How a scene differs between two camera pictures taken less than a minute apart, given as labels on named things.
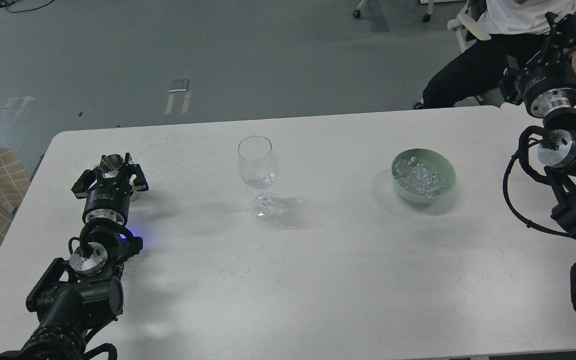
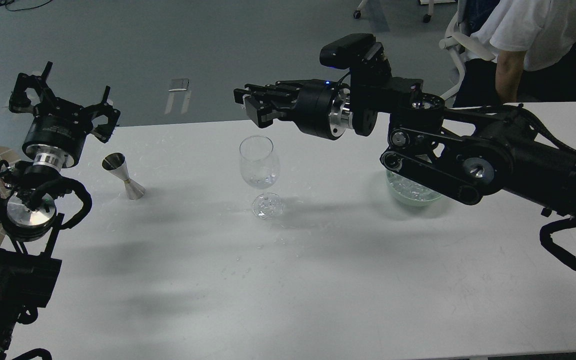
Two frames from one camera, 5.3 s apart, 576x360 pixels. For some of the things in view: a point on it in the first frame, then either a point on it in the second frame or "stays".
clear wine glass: x=258 y=167 stays
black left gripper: x=109 y=198 -> x=54 y=136
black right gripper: x=554 y=90 -> x=323 y=109
